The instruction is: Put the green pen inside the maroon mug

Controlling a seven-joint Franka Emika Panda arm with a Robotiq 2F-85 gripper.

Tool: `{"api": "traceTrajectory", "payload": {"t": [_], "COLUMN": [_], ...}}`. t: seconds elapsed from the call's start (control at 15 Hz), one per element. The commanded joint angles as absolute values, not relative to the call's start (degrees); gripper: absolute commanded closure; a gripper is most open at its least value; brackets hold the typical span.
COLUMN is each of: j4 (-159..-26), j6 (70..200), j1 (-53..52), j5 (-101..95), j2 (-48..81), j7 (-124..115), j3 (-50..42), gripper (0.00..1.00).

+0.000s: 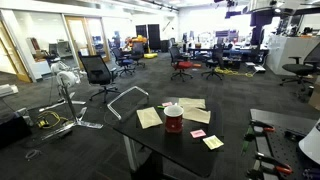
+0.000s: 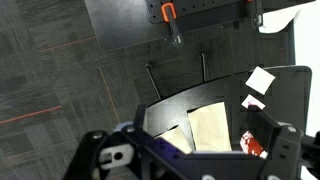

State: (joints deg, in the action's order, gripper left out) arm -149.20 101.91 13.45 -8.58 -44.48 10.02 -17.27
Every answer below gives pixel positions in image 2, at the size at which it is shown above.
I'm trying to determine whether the orange handled clamp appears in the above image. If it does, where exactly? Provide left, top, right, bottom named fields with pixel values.
left=161, top=2, right=182, bottom=45

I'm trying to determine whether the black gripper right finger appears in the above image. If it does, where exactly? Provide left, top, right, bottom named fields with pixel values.
left=247, top=106, right=282, bottom=157

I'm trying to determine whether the tan paper napkin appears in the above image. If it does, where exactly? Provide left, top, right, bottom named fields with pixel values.
left=158, top=126, right=192, bottom=154
left=188, top=102, right=232, bottom=152

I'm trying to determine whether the maroon mug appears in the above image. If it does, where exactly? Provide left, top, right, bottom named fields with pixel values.
left=240, top=131, right=268, bottom=159

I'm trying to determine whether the white sticky note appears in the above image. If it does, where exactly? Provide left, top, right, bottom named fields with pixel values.
left=246, top=66, right=275, bottom=95

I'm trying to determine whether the pink sweetener packet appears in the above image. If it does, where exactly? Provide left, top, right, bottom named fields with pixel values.
left=241, top=95, right=265, bottom=110

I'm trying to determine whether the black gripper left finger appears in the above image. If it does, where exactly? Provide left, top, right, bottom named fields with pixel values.
left=133, top=104, right=147, bottom=132

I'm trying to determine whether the black perforated breadboard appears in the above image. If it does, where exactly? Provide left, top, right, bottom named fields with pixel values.
left=145, top=0, right=263, bottom=23

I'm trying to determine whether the chrome wire chair frame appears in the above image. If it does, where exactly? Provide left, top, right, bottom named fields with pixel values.
left=144, top=52, right=208, bottom=100

